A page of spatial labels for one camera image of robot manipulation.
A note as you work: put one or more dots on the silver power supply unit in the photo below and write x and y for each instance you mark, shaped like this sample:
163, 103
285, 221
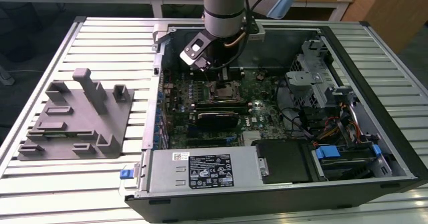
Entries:
167, 174

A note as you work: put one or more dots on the black expansion slot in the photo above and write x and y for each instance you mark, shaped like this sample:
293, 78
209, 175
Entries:
203, 142

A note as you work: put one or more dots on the grey parts rack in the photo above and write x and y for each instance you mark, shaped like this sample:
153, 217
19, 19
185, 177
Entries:
83, 123

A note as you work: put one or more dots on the CPU socket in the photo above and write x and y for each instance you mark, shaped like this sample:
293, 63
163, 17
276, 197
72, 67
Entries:
223, 100

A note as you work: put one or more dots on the grey metal drive cage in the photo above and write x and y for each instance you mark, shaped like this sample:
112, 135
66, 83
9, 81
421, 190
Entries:
308, 78

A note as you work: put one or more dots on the small blue bay clip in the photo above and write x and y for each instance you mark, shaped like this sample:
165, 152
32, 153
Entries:
376, 150

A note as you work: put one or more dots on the grey furniture foot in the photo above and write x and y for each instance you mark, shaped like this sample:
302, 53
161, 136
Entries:
7, 77

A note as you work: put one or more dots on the black hard disk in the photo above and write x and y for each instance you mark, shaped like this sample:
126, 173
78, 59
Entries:
344, 169

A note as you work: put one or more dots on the silver chipset heat sink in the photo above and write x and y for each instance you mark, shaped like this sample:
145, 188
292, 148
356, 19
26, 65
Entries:
252, 135

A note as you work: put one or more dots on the blue power supply latch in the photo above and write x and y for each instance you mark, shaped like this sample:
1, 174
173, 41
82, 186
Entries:
126, 174

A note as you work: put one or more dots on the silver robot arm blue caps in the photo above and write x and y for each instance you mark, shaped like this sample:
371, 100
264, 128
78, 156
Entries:
223, 3

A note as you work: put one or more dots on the wooden cabinet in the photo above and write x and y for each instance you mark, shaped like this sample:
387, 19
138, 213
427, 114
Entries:
395, 13

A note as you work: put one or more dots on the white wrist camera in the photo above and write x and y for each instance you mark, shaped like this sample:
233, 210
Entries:
195, 47

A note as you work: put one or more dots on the black RAM slot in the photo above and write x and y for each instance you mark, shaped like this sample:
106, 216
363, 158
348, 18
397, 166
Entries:
214, 105
214, 110

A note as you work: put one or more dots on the black PC case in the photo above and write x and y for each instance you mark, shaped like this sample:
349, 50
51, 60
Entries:
234, 204

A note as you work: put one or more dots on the black graphics card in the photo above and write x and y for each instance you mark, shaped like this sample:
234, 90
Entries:
217, 121

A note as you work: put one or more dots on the silver CPU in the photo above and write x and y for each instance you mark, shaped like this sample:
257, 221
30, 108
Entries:
225, 92

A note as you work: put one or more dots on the round coin cell battery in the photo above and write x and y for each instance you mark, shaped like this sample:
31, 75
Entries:
260, 77

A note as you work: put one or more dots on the green motherboard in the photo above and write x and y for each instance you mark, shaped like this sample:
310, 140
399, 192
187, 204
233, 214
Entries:
268, 113

